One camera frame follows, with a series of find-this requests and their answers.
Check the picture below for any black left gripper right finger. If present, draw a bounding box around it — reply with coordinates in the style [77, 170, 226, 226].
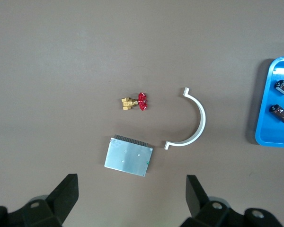
[181, 175, 283, 227]

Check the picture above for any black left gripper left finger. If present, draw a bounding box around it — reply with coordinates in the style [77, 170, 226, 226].
[0, 174, 79, 227]

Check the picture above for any plain brown capacitor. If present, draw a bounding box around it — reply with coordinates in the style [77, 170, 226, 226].
[269, 104, 284, 124]

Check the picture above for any white curved pipe clamp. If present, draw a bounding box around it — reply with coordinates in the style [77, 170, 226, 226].
[164, 87, 207, 151]

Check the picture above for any silver metal power supply box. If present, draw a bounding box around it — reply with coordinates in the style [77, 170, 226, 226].
[104, 134, 154, 177]

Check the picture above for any blue plastic tray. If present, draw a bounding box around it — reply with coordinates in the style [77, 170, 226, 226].
[255, 56, 284, 149]

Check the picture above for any brass valve with red handle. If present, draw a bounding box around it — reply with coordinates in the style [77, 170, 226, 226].
[121, 92, 149, 112]

